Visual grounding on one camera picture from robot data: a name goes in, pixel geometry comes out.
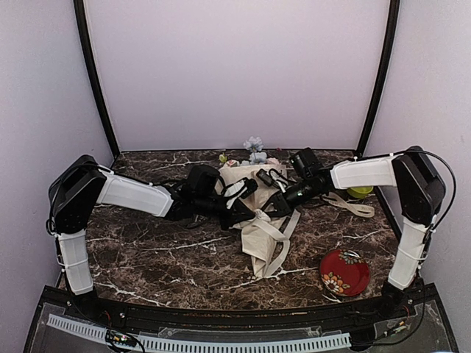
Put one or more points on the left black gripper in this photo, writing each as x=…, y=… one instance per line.
x=236, y=215

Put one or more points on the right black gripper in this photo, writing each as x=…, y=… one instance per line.
x=281, y=205

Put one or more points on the beige wrapping paper sheet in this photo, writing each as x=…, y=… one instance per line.
x=259, y=197

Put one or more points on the pink fake rose stem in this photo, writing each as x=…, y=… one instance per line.
x=273, y=161

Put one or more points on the blue fake flower stem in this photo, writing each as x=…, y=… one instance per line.
x=254, y=145

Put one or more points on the white printed ribbon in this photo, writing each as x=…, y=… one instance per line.
x=267, y=245

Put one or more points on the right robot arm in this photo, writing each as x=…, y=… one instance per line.
x=420, y=188

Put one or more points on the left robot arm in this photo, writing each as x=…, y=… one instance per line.
x=87, y=190

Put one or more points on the yellow-green cup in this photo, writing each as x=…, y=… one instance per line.
x=360, y=192

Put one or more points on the red floral plate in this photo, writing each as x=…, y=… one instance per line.
x=344, y=273

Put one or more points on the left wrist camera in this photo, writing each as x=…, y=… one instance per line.
x=240, y=189

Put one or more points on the black front table rail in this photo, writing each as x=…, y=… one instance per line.
x=144, y=318

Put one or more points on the white slotted cable duct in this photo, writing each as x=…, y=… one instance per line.
x=175, y=340

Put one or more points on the left black frame post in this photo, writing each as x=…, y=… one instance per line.
x=93, y=77

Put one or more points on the black frame post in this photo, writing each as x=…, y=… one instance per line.
x=93, y=77
x=380, y=79

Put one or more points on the right black frame post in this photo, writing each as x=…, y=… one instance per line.
x=380, y=79

